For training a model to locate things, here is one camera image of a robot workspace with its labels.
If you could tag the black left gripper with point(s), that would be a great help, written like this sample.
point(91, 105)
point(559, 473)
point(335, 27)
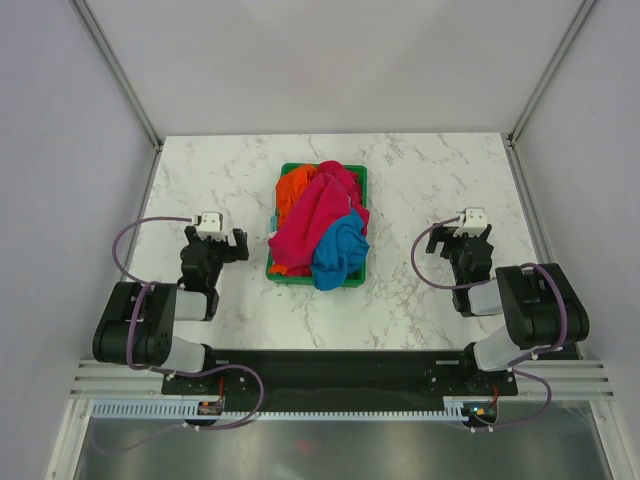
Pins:
point(191, 235)

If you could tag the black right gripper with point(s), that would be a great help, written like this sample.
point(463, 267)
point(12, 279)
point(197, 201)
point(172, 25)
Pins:
point(446, 235)

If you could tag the magenta t shirt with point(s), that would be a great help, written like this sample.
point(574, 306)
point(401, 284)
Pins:
point(335, 190)

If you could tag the orange t shirt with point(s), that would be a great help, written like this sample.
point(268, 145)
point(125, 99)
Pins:
point(290, 187)

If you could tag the green plastic basket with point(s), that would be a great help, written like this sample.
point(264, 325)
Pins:
point(319, 229)

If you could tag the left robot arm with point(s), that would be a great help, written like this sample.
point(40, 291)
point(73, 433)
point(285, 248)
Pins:
point(137, 325)

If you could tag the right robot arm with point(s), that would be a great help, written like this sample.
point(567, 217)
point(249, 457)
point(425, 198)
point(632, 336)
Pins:
point(541, 311)

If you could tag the blue t shirt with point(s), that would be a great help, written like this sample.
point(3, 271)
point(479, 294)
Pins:
point(340, 253)

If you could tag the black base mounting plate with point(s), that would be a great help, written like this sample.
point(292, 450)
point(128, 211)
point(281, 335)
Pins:
point(334, 378)

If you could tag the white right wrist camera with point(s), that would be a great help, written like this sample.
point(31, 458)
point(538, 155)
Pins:
point(472, 220)

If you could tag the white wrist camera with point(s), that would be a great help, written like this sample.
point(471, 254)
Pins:
point(209, 225)
point(472, 220)

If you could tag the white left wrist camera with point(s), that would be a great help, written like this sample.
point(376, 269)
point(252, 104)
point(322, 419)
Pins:
point(209, 225)

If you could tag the right side aluminium rail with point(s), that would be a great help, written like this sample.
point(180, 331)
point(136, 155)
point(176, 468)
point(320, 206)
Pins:
point(538, 237)

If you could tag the right aluminium corner post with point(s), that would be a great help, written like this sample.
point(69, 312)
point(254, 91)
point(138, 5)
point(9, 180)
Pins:
point(578, 21)

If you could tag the aluminium corner post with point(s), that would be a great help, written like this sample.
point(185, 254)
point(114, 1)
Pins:
point(108, 54)
point(578, 21)

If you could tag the white slotted cable duct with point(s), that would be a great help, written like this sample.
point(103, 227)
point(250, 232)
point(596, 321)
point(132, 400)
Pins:
point(174, 409)

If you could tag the left aluminium corner post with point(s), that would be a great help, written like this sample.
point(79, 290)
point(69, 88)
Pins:
point(108, 54)

